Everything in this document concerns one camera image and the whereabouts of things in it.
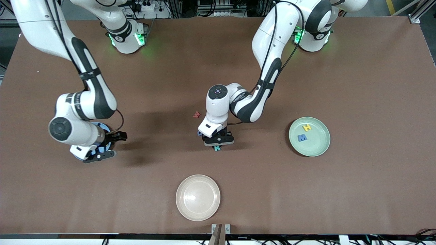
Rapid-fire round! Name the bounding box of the blue plate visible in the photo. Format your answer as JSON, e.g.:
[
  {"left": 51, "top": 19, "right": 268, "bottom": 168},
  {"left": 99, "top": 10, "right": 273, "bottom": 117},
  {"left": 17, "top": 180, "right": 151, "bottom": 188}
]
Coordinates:
[{"left": 73, "top": 122, "right": 114, "bottom": 162}]

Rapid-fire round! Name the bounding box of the beige plate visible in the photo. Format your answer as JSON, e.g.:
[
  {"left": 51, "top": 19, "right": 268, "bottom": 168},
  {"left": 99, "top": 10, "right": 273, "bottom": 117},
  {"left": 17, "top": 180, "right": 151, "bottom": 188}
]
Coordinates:
[{"left": 176, "top": 175, "right": 221, "bottom": 222}]

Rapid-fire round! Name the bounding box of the green plate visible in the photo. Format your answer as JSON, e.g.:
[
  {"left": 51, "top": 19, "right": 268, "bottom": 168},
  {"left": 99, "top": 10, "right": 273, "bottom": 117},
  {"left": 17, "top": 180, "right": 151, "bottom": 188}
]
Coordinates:
[{"left": 289, "top": 117, "right": 331, "bottom": 157}]

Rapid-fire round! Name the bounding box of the grey equipment rack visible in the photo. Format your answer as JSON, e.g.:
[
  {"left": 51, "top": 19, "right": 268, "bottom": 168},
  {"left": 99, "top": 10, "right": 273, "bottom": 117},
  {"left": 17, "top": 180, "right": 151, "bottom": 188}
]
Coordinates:
[{"left": 197, "top": 0, "right": 246, "bottom": 17}]

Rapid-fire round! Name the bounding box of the white power strip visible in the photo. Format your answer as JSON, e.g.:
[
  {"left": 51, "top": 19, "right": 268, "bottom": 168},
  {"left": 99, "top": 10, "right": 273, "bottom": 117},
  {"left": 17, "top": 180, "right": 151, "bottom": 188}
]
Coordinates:
[{"left": 131, "top": 0, "right": 156, "bottom": 12}]

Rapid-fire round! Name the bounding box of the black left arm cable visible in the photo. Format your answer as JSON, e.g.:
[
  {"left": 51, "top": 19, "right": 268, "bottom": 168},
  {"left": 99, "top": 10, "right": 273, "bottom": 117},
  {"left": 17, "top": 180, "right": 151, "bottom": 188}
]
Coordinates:
[{"left": 227, "top": 0, "right": 305, "bottom": 126}]

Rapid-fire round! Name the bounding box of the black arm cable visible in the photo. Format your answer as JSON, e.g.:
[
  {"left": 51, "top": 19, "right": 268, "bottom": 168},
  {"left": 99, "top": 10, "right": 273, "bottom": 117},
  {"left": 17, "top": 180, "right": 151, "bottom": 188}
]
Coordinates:
[
  {"left": 227, "top": 0, "right": 305, "bottom": 126},
  {"left": 46, "top": 0, "right": 124, "bottom": 133}
]

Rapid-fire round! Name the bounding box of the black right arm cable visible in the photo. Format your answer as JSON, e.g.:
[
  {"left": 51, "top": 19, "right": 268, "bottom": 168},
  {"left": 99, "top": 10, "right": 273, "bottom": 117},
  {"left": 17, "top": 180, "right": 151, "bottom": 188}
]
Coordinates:
[{"left": 46, "top": 0, "right": 124, "bottom": 133}]

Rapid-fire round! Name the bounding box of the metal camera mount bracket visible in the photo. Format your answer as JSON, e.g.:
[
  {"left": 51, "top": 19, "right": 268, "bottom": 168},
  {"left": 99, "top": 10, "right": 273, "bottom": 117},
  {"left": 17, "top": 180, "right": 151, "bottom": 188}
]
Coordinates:
[{"left": 211, "top": 224, "right": 231, "bottom": 245}]

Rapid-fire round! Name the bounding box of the aluminium frame profile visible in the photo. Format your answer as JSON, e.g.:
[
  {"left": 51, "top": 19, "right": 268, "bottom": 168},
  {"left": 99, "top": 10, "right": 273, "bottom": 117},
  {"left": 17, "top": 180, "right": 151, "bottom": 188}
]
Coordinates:
[{"left": 409, "top": 0, "right": 436, "bottom": 24}]

